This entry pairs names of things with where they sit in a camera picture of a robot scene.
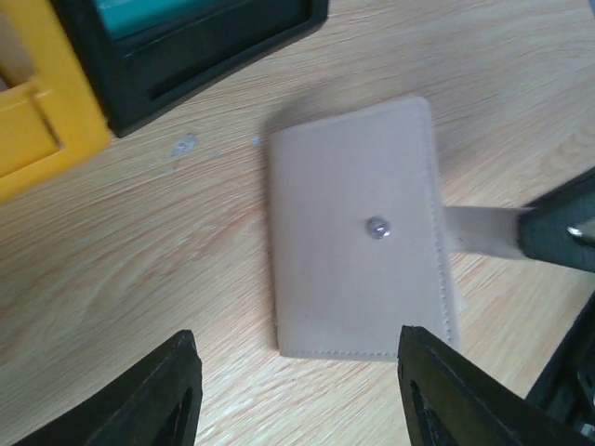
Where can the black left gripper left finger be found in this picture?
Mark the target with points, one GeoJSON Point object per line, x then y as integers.
{"type": "Point", "coordinates": [157, 401]}

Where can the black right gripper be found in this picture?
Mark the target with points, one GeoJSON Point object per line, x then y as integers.
{"type": "Point", "coordinates": [558, 228]}

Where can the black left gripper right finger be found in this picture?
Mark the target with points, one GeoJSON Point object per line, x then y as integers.
{"type": "Point", "coordinates": [447, 400]}

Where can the beige card holder wallet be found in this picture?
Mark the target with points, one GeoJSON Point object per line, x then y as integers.
{"type": "Point", "coordinates": [360, 238]}

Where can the green card stack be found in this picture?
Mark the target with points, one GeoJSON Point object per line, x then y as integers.
{"type": "Point", "coordinates": [123, 18]}

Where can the yellow bin middle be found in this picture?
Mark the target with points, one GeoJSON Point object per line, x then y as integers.
{"type": "Point", "coordinates": [50, 118]}

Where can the black bin right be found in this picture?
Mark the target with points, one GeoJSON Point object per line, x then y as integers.
{"type": "Point", "coordinates": [139, 78]}

